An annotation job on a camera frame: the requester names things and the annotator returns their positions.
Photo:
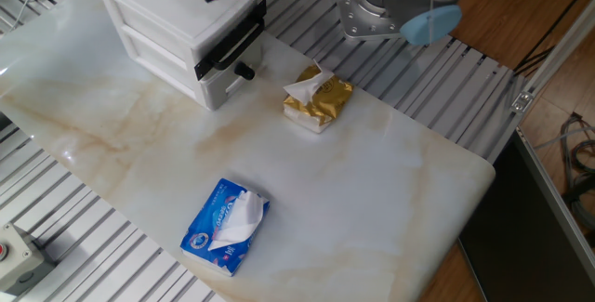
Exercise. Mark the white drawer cabinet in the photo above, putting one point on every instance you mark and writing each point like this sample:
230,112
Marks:
158,0

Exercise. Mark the white drawer black knob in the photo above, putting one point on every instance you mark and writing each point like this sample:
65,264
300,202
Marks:
225,89

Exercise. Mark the gold tissue pack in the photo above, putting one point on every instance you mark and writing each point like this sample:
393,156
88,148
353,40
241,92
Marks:
325,102

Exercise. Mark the blue tissue pack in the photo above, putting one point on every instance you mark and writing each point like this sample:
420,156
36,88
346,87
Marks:
209,227

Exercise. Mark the white marble slab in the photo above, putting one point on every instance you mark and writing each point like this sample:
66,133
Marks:
325,200

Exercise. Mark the emergency stop button box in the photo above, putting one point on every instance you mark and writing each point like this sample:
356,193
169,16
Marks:
14,255

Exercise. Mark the black flat panel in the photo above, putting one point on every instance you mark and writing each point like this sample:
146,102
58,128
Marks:
520,246

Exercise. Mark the aluminium frame rail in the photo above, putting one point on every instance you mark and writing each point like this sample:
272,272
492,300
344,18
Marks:
558,46
553,190

